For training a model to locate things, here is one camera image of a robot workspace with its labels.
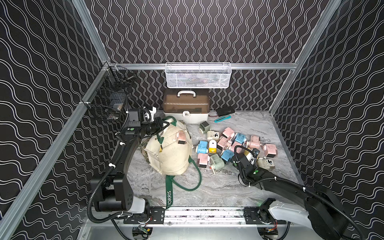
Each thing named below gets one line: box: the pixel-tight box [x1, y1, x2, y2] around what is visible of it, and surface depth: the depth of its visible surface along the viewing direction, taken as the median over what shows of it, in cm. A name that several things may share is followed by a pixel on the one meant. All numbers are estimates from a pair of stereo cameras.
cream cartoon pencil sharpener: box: [257, 157, 275, 170], surface depth 90 cm
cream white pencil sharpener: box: [206, 130, 220, 142], surface depth 102 cm
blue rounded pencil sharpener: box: [197, 140, 208, 154], surface depth 96 cm
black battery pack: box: [215, 108, 236, 117], surface depth 121 cm
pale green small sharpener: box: [210, 153, 225, 171], surface depth 90 cm
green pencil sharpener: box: [199, 121, 211, 134], surface depth 105 cm
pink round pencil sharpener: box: [249, 135, 261, 149], surface depth 99 cm
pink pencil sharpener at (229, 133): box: [222, 127, 235, 140], surface depth 105 cm
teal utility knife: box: [213, 115, 232, 123], surface depth 118 cm
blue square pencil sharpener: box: [235, 133, 247, 144], surface depth 100 cm
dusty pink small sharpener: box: [197, 153, 210, 168], surface depth 92 cm
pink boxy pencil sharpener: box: [216, 136, 229, 151], surface depth 98 cm
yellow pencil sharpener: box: [208, 139, 218, 154], surface depth 95 cm
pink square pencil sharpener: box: [263, 143, 278, 158], surface depth 96 cm
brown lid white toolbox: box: [163, 88, 210, 123], surface depth 106 cm
